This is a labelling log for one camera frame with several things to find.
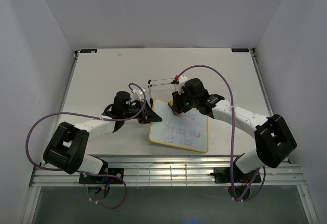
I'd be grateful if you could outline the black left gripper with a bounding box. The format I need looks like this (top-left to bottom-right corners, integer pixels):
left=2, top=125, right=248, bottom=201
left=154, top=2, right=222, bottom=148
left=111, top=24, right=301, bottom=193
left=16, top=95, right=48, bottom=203
left=123, top=99, right=162, bottom=125

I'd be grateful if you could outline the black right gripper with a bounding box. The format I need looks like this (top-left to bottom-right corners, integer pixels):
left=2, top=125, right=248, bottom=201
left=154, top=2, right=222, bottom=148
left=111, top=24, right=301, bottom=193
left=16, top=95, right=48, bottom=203
left=172, top=87, right=198, bottom=115

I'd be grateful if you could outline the wire whiteboard stand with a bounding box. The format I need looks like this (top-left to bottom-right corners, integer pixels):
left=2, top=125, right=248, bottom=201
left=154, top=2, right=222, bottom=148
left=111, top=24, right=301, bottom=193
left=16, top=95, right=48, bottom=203
left=147, top=78, right=178, bottom=101

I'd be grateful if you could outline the yellow framed whiteboard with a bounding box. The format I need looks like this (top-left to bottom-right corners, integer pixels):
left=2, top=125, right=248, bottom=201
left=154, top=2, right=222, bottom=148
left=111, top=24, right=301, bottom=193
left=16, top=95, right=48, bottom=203
left=149, top=99, right=208, bottom=153

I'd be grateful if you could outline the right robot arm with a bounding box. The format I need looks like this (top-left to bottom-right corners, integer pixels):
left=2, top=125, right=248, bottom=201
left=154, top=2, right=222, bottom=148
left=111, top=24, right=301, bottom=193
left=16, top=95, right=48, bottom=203
left=169, top=76, right=297, bottom=182

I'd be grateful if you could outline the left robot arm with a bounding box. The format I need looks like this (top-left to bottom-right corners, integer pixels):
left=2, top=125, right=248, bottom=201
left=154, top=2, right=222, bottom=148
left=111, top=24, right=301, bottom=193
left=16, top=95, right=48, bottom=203
left=43, top=90, right=162, bottom=183

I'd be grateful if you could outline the right blue table label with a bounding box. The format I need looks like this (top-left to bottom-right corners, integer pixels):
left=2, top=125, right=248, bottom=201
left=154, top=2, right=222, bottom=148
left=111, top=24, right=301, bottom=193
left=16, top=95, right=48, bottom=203
left=231, top=48, right=250, bottom=53

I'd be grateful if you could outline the blue table label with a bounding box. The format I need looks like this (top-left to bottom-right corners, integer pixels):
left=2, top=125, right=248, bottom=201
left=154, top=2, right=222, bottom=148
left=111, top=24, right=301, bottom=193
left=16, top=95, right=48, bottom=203
left=231, top=48, right=250, bottom=53
left=80, top=49, right=98, bottom=54

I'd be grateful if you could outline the left blue table label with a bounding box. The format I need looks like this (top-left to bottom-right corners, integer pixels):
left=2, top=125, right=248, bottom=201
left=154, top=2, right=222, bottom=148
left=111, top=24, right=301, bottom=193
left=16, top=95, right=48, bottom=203
left=80, top=49, right=98, bottom=54

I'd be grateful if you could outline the aluminium table frame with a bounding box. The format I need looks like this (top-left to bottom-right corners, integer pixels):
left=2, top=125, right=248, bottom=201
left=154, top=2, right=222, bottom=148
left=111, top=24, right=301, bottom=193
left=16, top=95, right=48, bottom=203
left=20, top=47, right=320, bottom=224

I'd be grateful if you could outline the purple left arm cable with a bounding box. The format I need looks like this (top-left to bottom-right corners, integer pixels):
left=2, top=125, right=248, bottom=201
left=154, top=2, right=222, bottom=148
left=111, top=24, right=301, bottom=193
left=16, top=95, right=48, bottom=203
left=26, top=82, right=148, bottom=209

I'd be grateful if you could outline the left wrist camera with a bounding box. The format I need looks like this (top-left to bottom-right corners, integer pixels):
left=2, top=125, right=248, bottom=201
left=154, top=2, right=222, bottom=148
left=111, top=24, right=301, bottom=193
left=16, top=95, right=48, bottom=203
left=131, top=87, right=146, bottom=102

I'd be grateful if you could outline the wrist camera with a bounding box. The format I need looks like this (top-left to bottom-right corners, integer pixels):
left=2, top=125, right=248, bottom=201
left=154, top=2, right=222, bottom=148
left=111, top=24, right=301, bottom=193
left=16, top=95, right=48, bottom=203
left=131, top=87, right=146, bottom=102
left=172, top=75, right=189, bottom=94

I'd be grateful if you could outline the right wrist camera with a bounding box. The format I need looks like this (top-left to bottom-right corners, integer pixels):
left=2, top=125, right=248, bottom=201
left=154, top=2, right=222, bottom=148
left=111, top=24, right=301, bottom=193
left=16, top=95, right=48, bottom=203
left=172, top=75, right=189, bottom=94

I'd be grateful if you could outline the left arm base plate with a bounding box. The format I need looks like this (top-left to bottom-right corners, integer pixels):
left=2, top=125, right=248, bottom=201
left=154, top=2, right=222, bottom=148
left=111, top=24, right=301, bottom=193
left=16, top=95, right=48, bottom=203
left=78, top=168, right=124, bottom=185

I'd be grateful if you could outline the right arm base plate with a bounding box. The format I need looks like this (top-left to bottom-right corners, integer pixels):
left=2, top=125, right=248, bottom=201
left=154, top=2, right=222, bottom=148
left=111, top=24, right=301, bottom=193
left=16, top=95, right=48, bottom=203
left=209, top=167, right=262, bottom=184

